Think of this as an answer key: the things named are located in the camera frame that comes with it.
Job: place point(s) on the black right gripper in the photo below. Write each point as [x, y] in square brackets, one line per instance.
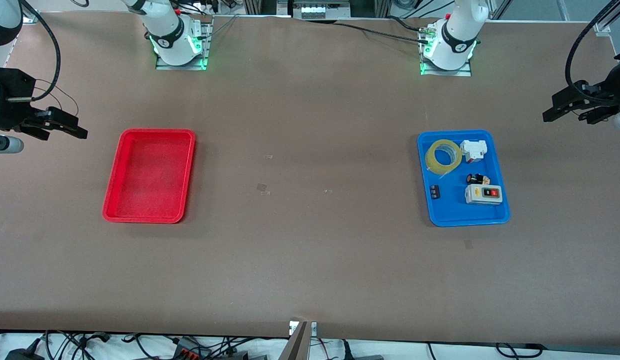
[11, 107]

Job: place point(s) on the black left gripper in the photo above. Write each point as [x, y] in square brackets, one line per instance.
[601, 96]

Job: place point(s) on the yellow packing tape roll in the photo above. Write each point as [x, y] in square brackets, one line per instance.
[429, 159]

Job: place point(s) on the aluminium corner profile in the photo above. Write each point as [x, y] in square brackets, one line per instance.
[606, 22]

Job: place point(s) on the red plastic tray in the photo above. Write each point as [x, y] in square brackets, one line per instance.
[150, 175]

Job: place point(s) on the white circuit breaker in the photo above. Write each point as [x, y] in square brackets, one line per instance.
[472, 150]

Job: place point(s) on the small black red push button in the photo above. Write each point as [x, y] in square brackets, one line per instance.
[475, 178]

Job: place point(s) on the blue plastic tray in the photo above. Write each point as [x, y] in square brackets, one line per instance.
[450, 210]

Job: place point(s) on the small black connector block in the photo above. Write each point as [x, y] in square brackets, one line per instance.
[435, 192]

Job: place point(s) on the black power adapter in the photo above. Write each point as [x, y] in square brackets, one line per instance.
[25, 354]

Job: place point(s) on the orange black connector block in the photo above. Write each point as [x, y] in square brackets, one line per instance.
[190, 347]

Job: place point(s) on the small metal corner bracket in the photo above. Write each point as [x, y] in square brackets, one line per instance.
[30, 20]

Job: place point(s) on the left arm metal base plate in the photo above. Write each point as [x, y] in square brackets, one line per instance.
[460, 73]

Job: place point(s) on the grey push-button switch box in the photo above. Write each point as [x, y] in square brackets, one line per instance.
[472, 196]

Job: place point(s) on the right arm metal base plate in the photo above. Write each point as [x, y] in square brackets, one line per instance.
[207, 42]

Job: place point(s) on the aluminium frame with white device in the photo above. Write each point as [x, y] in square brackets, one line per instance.
[315, 9]

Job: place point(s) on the metal bracket at table edge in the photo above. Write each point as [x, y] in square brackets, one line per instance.
[297, 345]

